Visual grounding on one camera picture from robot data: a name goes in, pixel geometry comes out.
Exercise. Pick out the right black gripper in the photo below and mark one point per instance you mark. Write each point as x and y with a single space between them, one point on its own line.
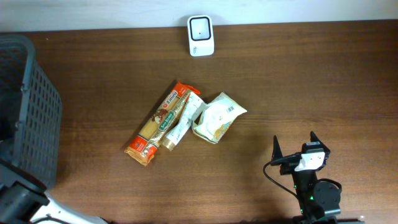
288 168

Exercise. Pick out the yellow white snack bag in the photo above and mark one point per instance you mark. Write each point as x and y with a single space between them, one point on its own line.
217 117

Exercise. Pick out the white tube gold cap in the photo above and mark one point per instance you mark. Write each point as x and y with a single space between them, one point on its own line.
192 109

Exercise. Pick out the orange spaghetti pack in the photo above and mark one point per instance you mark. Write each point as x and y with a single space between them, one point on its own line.
145 144

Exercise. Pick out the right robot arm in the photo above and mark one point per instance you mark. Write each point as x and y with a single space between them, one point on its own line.
319 199

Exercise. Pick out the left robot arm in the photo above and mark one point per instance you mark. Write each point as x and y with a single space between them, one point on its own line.
24 199

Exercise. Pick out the white barcode scanner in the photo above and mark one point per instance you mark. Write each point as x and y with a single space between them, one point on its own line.
200 36

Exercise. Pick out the dark grey mesh basket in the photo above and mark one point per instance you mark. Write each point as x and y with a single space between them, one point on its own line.
31 111

